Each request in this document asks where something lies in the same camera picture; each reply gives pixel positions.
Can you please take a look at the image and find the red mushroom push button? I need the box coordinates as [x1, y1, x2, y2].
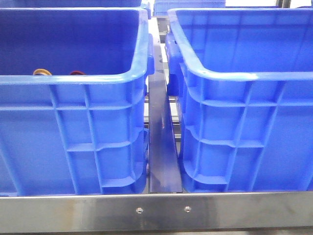
[70, 70, 86, 75]

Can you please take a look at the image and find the yellow mushroom push button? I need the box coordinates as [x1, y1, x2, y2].
[33, 69, 52, 76]

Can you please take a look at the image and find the dark metal divider bar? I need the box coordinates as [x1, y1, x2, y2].
[148, 34, 183, 193]

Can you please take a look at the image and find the left blue plastic bin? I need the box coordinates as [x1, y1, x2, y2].
[0, 7, 154, 197]

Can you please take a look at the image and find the blue plastic bin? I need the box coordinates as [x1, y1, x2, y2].
[0, 7, 154, 197]
[167, 8, 313, 192]

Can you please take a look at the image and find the right blue plastic bin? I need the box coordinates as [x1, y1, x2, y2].
[167, 8, 313, 192]

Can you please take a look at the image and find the rear right blue bin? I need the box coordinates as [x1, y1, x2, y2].
[153, 0, 226, 16]

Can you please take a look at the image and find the rear left blue bin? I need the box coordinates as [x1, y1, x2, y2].
[0, 0, 150, 9]

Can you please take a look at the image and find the steel front rail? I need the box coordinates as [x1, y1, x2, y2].
[0, 191, 313, 233]

